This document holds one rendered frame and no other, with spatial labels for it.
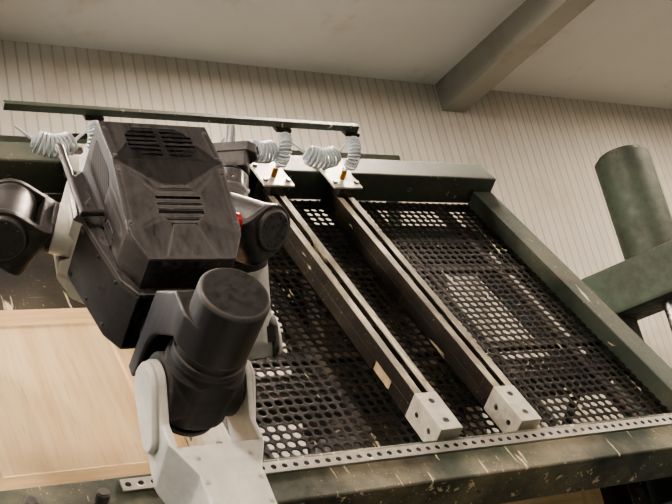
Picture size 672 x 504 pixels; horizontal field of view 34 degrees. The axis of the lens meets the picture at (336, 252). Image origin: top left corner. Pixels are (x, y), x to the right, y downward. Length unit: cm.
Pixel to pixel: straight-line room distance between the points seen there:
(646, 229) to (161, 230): 557
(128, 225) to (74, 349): 75
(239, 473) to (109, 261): 41
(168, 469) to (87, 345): 83
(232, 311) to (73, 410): 78
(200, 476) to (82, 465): 58
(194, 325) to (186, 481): 23
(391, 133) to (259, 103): 98
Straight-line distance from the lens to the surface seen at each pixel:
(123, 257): 176
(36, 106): 288
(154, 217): 176
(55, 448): 220
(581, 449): 266
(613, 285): 714
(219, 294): 159
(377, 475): 231
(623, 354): 317
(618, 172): 725
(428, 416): 250
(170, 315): 167
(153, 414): 168
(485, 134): 788
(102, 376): 239
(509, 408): 264
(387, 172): 344
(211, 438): 222
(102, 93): 650
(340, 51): 713
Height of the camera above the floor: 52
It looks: 20 degrees up
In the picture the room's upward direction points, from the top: 13 degrees counter-clockwise
